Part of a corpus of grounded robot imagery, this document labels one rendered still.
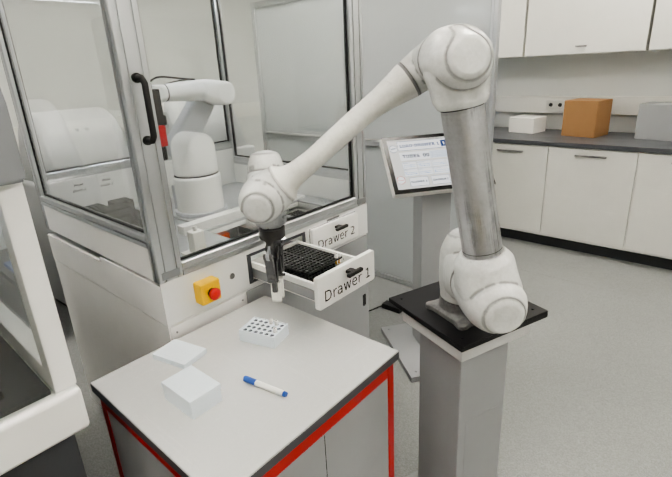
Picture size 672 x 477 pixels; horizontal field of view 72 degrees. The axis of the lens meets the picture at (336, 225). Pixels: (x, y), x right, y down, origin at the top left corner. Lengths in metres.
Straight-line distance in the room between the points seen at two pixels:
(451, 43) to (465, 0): 1.89
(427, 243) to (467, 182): 1.33
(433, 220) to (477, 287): 1.23
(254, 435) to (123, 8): 1.08
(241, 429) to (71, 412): 0.36
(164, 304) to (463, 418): 1.00
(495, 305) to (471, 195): 0.27
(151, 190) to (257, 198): 0.43
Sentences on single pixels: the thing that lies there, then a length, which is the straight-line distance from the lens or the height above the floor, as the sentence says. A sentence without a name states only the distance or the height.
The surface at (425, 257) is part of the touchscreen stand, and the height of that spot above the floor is 0.57.
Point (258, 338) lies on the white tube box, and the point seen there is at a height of 0.78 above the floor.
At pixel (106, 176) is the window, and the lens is 1.63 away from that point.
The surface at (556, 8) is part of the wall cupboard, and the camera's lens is 4.44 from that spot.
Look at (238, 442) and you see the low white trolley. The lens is 1.14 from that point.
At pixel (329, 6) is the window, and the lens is 1.90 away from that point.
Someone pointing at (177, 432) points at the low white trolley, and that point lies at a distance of 1.21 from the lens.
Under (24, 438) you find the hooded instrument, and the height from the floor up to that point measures 0.86.
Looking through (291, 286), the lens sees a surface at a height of 0.86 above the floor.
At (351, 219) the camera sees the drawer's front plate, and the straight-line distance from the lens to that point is 2.00.
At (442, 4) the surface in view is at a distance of 2.99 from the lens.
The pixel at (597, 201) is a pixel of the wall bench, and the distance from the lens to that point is 4.09.
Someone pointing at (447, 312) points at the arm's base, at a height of 0.80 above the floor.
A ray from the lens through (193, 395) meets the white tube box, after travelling 1.21.
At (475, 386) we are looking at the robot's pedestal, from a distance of 1.59.
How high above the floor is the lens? 1.53
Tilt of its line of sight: 19 degrees down
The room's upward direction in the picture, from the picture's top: 3 degrees counter-clockwise
